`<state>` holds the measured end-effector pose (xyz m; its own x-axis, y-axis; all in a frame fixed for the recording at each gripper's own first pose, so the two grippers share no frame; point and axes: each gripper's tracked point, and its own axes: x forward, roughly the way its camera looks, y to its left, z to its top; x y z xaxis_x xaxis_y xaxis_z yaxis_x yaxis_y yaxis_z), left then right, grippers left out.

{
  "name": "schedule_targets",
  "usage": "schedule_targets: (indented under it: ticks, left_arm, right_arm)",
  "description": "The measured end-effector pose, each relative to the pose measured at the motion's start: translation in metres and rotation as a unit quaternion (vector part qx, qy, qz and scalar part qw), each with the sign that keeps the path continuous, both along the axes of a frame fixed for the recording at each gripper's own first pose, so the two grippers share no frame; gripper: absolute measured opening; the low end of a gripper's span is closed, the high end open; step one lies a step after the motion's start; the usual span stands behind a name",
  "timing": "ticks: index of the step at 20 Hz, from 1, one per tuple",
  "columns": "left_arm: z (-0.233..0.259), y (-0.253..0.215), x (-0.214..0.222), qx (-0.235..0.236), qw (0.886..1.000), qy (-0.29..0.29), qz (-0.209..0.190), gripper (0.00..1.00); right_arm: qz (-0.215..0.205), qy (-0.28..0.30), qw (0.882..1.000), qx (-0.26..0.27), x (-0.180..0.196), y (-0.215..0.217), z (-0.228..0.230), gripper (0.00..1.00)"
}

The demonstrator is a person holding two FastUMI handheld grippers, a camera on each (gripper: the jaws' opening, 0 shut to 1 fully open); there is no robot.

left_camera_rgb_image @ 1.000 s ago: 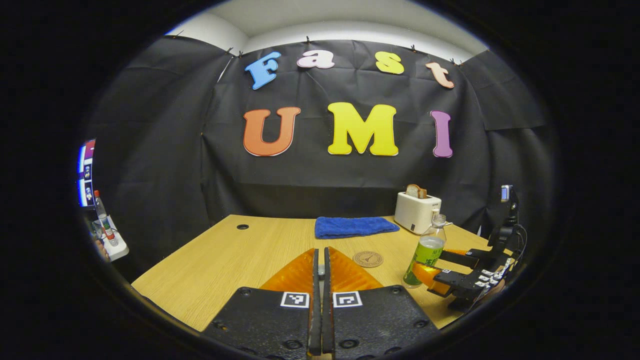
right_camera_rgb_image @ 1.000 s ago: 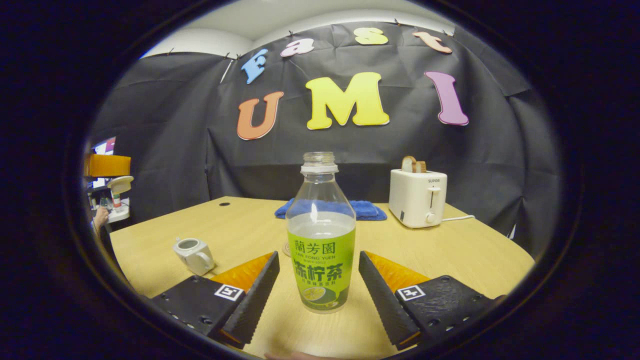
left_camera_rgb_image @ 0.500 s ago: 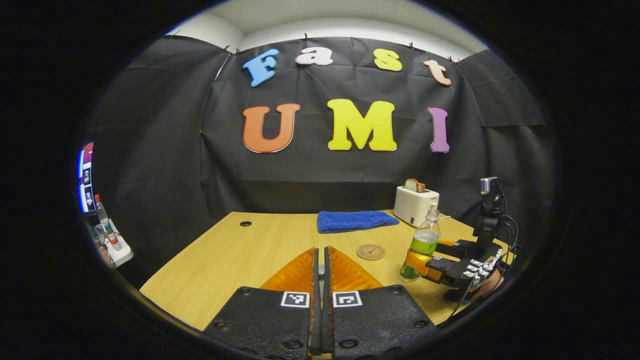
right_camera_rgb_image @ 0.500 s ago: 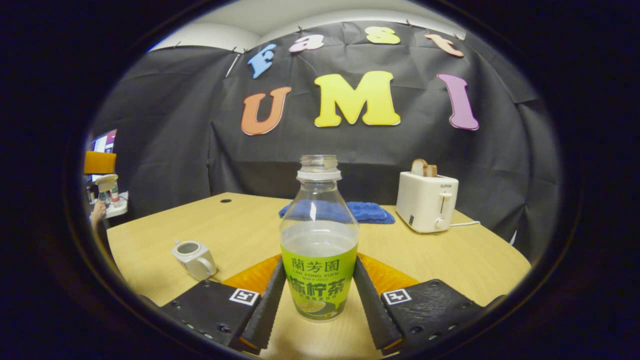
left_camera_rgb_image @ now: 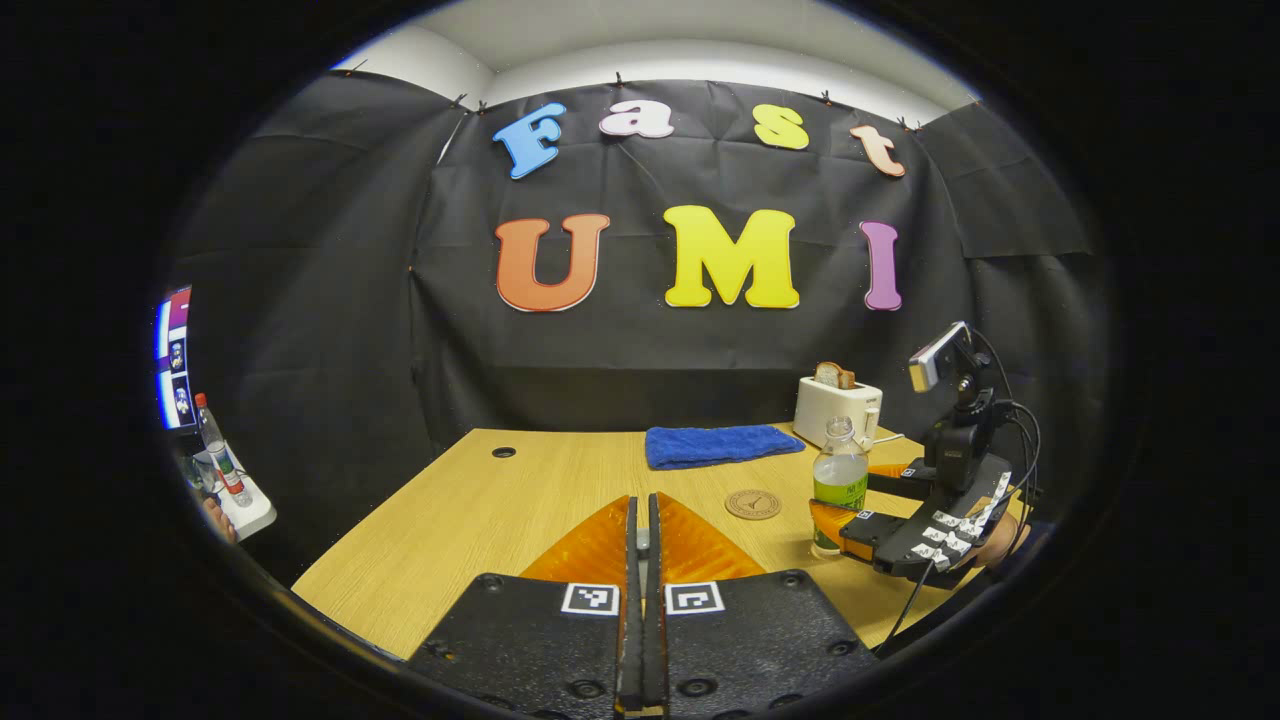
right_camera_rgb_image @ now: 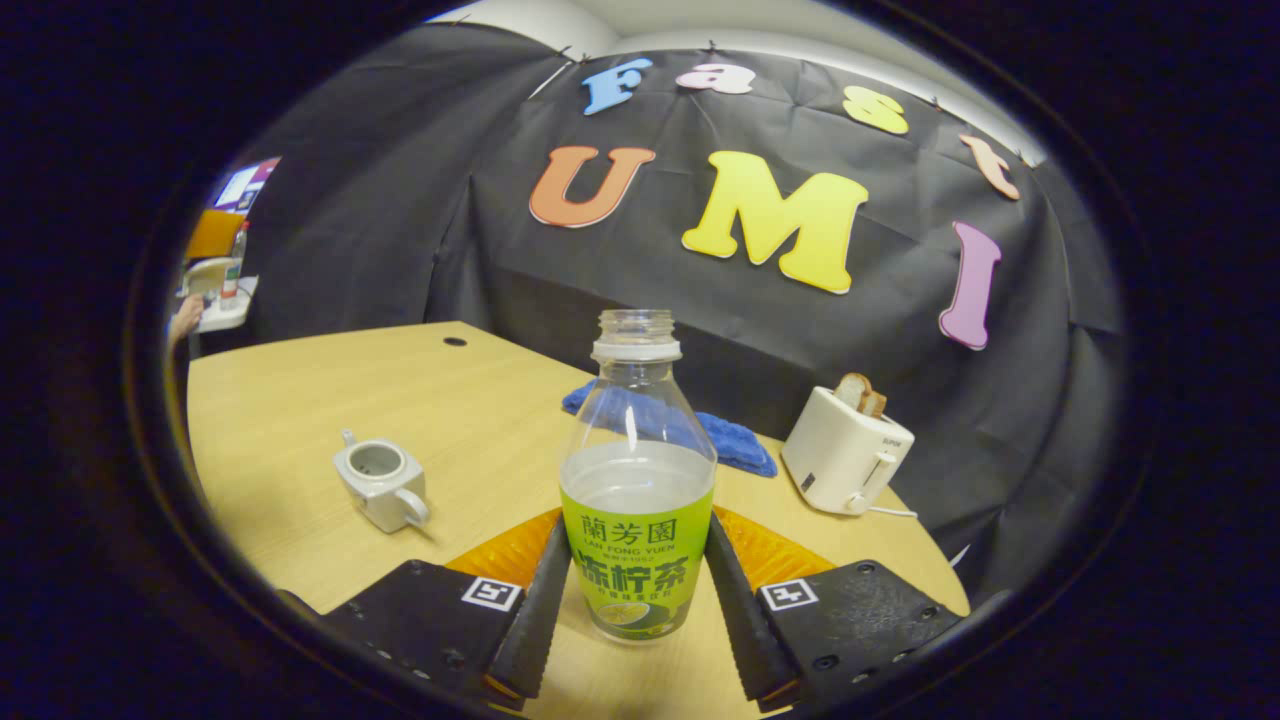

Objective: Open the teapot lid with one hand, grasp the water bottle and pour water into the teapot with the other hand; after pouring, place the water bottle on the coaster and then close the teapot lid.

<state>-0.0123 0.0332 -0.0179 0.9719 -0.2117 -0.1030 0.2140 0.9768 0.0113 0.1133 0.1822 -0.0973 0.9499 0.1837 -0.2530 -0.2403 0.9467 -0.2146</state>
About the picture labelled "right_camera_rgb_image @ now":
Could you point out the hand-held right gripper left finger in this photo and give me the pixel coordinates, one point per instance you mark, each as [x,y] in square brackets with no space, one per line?
[535,620]

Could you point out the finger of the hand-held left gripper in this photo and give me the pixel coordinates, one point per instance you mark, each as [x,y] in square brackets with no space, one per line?
[213,235]

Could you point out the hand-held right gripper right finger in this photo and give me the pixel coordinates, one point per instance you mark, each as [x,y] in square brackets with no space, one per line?
[740,620]

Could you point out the white teacup lid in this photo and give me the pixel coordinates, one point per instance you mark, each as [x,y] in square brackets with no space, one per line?
[205,275]

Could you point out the green label water bottle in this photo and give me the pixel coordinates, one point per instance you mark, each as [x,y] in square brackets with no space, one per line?
[637,560]

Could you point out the white teacup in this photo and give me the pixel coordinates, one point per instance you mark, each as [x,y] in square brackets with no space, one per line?
[385,490]

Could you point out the red cap water bottle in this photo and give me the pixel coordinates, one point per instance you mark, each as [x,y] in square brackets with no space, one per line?
[231,280]

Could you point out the computer monitor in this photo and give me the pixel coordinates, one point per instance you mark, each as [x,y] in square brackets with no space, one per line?
[245,185]

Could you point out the white side table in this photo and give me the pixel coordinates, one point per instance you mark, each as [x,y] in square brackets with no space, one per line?
[225,318]

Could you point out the blue towel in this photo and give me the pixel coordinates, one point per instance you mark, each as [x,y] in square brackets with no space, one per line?
[740,450]

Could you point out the black backdrop cloth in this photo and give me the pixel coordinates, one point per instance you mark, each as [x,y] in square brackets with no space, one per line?
[400,200]

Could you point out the white toaster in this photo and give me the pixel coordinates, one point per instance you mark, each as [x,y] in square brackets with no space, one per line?
[835,455]

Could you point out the bread slice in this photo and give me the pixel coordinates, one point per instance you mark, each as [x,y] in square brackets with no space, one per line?
[858,395]

